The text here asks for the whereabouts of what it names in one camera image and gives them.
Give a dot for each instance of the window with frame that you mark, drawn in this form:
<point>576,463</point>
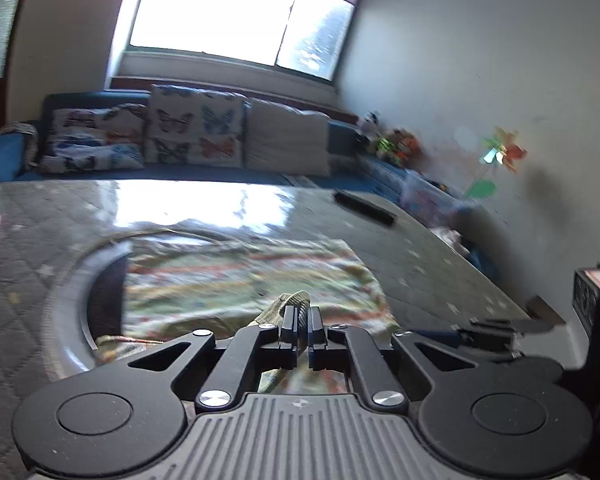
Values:
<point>304,37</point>

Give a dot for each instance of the orange plush toy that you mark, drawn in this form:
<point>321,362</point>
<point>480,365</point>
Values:
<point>407,147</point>

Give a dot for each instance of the clear plastic storage box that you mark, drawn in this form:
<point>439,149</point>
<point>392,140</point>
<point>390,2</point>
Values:
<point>432,206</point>

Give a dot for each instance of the lying butterfly pillow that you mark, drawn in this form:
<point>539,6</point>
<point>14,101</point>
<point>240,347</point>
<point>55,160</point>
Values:
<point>95,139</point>

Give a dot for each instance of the black remote control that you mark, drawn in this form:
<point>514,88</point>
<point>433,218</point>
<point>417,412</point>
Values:
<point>364,208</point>

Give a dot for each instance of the colourful paper pinwheel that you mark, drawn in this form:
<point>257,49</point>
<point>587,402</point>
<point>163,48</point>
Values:
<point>502,150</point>

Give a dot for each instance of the round stove plate in table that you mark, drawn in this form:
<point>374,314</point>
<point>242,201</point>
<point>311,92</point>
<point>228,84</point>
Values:
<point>84,303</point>

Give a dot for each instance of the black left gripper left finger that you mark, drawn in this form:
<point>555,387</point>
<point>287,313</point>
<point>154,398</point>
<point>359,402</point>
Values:
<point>121,417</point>

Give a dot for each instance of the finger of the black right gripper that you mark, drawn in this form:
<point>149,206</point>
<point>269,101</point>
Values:
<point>496,338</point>

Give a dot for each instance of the yellow green plush toy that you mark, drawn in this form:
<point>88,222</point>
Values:
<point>387,147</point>

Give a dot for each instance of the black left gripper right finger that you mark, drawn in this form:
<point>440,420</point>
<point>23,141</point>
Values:
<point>496,420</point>

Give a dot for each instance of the upright butterfly pillow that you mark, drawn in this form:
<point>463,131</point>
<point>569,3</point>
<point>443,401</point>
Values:
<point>194,127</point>

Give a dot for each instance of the black and white plush toy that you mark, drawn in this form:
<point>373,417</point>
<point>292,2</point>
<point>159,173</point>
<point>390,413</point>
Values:
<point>369,126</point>

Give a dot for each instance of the pastel patterned children's shirt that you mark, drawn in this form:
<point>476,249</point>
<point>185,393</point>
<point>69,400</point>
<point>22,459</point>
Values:
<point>172,288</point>

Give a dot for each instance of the plain beige pillow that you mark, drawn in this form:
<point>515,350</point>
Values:
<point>285,140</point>

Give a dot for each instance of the blue sofa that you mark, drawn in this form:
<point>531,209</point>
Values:
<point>352,169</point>

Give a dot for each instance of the grey quilted table cover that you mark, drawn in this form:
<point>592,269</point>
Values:
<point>48,225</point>

